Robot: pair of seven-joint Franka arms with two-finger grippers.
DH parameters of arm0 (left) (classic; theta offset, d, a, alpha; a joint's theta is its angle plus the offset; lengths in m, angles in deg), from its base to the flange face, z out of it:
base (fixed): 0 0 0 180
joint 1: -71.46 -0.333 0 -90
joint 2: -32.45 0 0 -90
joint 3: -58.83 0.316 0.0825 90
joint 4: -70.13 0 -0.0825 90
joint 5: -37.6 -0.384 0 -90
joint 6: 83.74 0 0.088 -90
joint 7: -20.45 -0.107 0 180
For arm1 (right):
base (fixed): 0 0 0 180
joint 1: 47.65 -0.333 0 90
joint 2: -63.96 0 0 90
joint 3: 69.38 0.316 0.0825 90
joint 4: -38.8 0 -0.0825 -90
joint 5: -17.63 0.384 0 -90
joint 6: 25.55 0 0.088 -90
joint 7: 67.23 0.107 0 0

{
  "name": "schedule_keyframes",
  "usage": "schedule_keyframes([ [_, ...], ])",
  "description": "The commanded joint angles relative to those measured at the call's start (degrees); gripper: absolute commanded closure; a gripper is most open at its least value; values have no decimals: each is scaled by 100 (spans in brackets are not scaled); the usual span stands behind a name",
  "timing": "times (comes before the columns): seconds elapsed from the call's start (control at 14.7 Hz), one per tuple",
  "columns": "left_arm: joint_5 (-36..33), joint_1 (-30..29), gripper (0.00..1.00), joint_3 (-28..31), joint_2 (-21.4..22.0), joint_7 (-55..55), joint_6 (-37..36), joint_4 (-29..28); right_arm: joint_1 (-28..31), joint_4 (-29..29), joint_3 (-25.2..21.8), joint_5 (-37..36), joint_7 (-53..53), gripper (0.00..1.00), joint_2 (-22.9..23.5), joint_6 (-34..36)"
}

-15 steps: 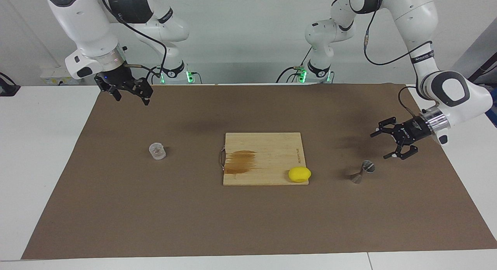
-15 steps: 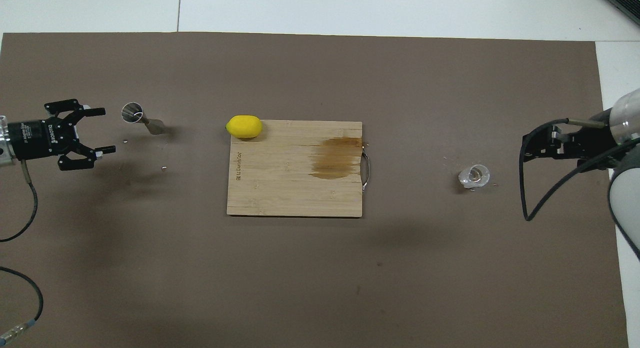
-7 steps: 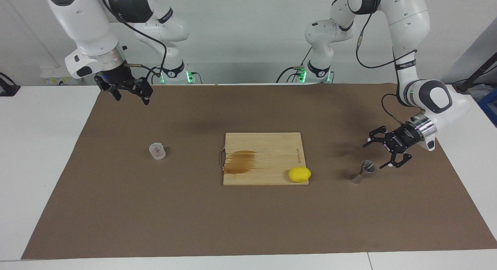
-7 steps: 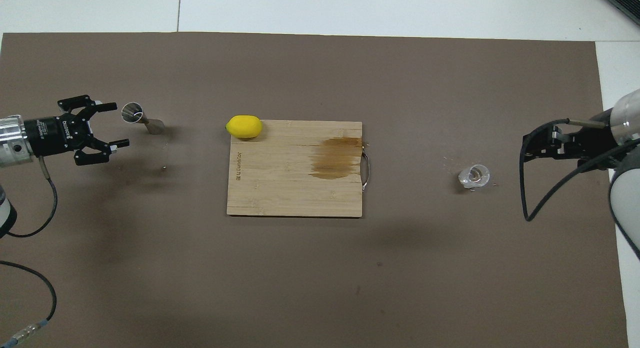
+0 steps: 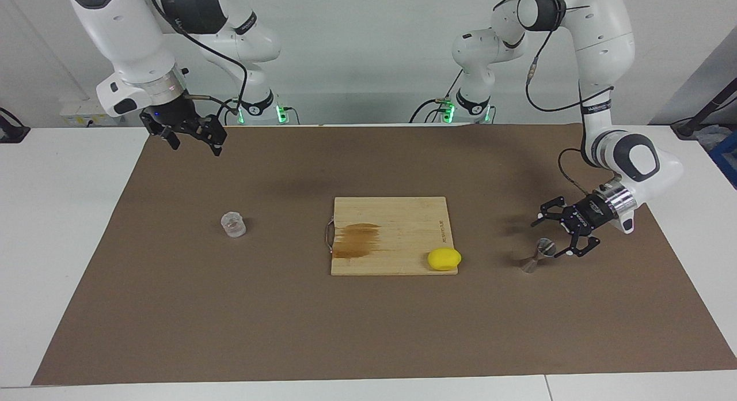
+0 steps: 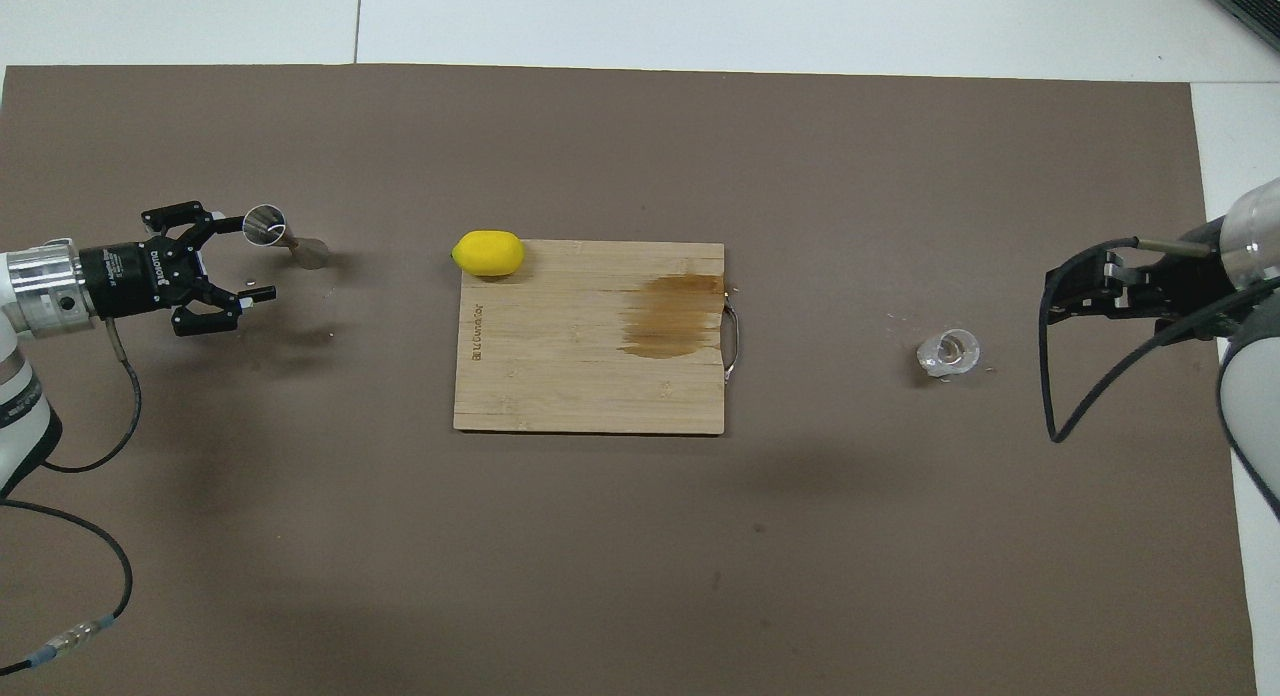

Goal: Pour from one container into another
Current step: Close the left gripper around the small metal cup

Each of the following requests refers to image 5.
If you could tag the small clear glass cup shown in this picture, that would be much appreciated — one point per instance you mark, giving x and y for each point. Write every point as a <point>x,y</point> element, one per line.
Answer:
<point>233,225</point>

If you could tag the bamboo cutting board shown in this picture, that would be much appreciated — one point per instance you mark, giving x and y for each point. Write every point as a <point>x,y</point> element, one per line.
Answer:
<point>403,228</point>

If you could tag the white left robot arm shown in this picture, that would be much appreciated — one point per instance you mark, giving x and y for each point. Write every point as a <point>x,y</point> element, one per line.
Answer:
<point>604,26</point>

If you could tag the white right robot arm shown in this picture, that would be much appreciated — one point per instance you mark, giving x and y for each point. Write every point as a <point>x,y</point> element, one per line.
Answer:
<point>126,38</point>

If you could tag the brown table mat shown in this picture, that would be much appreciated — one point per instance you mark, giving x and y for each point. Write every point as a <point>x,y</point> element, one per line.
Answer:
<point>368,332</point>

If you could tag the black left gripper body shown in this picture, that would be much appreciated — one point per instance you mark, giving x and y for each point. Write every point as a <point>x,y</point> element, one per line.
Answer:
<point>593,214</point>

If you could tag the black tripod stand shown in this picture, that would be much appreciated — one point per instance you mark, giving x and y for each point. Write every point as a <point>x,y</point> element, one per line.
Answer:
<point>691,124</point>

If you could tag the black clamp mount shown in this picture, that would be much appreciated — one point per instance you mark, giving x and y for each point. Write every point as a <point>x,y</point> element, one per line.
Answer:
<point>11,133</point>

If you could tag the yellow lemon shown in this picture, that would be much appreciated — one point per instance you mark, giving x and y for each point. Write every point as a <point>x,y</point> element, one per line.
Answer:
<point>444,260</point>

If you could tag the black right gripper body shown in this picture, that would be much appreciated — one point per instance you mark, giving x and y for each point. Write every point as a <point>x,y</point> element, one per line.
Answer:
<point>170,117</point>

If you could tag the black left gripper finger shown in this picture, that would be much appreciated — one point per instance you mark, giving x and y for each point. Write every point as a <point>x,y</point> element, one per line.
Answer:
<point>553,210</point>
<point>582,245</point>

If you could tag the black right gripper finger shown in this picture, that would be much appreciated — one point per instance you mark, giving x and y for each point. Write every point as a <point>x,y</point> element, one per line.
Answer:
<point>213,133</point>
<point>170,137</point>

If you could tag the steel double jigger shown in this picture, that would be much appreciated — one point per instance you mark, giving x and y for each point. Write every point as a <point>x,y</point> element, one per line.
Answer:
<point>544,248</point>

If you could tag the blue plastic crate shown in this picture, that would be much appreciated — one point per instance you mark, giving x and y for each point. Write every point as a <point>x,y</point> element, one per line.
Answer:
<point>726,159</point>

